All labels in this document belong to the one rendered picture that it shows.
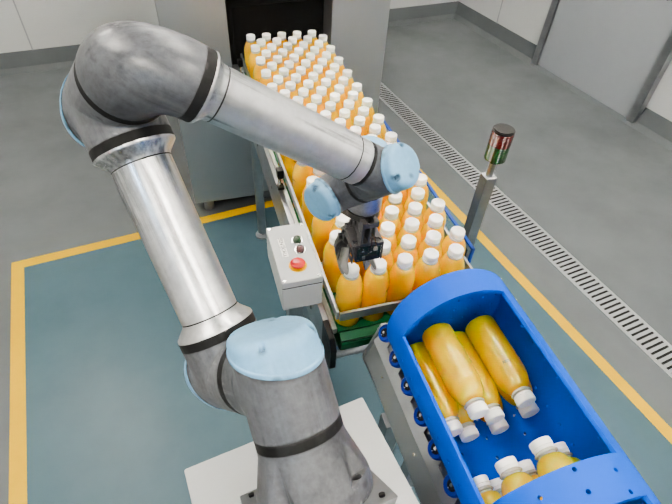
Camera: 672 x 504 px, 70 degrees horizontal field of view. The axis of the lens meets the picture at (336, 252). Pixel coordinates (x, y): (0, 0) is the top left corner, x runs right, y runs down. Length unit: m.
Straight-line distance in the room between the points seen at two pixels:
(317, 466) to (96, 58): 0.53
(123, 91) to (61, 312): 2.18
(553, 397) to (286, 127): 0.76
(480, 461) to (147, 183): 0.83
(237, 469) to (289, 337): 0.33
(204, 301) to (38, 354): 1.97
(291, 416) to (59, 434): 1.83
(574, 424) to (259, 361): 0.69
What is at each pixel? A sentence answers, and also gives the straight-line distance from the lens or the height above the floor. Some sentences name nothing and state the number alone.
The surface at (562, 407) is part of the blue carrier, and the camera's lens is 1.10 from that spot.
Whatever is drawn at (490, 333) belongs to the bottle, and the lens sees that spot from 1.07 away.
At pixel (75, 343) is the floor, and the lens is 2.59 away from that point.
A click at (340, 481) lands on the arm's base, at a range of 0.63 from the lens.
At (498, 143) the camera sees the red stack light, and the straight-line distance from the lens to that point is 1.46.
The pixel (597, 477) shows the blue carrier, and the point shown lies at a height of 1.23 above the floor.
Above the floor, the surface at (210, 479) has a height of 1.15.
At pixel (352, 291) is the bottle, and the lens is 1.19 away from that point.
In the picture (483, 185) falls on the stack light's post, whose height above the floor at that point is 1.07.
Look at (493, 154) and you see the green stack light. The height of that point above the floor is 1.19.
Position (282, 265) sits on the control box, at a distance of 1.17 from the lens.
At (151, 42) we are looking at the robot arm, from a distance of 0.63.
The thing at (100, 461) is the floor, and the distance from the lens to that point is 2.25.
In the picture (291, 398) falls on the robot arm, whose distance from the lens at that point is 0.59.
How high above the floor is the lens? 1.95
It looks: 45 degrees down
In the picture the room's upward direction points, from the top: 4 degrees clockwise
